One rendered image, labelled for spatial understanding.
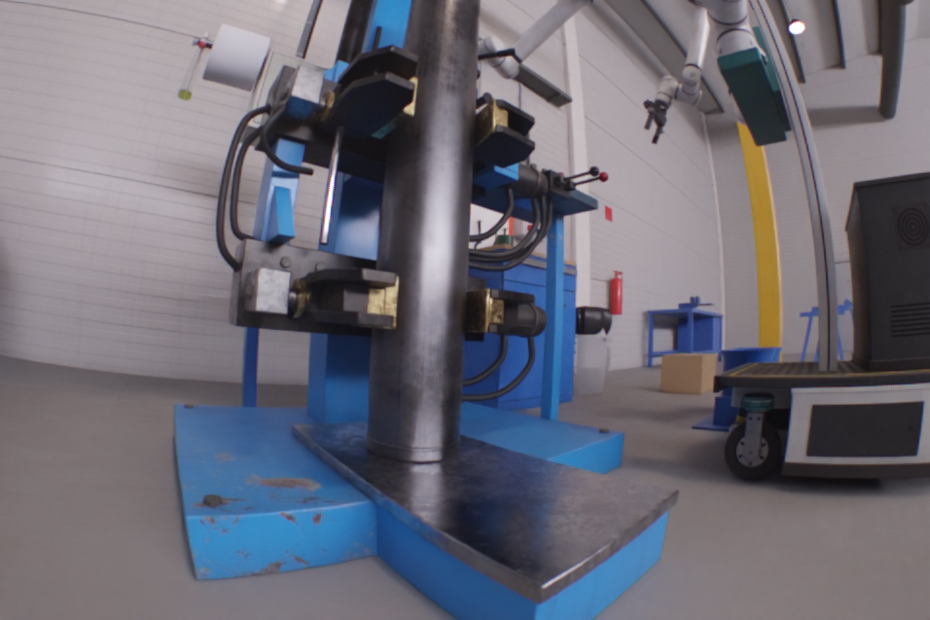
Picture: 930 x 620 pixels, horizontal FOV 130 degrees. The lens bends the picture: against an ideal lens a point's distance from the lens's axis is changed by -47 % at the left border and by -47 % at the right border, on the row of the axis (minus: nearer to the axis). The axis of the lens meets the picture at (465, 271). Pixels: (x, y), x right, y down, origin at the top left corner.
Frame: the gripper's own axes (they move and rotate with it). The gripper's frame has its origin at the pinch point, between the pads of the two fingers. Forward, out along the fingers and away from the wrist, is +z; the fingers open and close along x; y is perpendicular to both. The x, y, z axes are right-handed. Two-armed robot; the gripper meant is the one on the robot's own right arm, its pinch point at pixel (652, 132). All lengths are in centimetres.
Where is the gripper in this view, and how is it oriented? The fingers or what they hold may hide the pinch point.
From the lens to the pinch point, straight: 208.8
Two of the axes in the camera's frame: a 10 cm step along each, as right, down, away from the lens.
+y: 6.6, 3.3, -6.7
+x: 6.2, 2.6, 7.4
